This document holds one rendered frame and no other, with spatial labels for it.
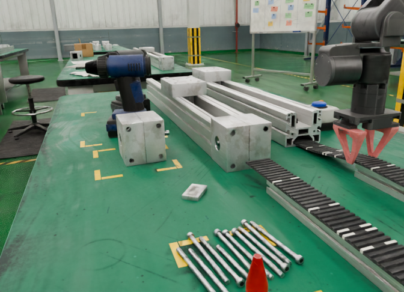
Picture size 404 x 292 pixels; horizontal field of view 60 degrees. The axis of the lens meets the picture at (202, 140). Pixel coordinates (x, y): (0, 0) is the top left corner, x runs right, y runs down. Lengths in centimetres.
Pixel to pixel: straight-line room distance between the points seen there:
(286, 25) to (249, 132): 597
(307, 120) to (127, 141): 44
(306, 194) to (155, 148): 36
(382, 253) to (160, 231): 29
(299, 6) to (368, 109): 586
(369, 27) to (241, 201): 36
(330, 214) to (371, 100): 25
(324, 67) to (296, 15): 589
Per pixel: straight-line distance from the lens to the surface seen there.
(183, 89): 107
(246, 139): 71
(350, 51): 66
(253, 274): 28
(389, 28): 66
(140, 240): 52
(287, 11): 666
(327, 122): 103
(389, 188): 68
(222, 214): 56
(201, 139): 85
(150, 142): 77
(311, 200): 54
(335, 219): 51
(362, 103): 69
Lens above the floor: 106
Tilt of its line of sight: 18 degrees down
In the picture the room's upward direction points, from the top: 2 degrees counter-clockwise
